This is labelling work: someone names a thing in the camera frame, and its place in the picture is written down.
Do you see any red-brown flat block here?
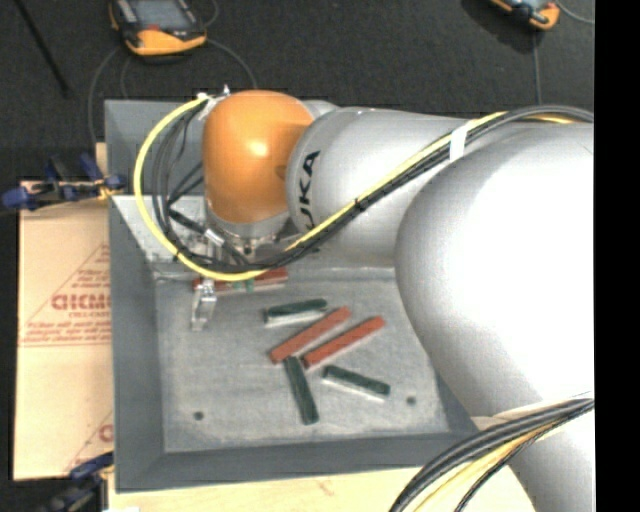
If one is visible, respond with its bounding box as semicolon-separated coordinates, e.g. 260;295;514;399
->
191;266;291;297
301;315;388;371
269;305;353;366

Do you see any grey metal bin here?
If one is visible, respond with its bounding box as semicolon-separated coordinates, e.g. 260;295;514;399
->
103;98;482;492

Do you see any dark green flat block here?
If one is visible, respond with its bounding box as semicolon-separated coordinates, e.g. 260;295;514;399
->
263;297;330;327
321;364;392;402
282;355;321;427

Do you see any brown cardboard board red print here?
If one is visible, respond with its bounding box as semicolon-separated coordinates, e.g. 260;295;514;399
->
11;198;116;482

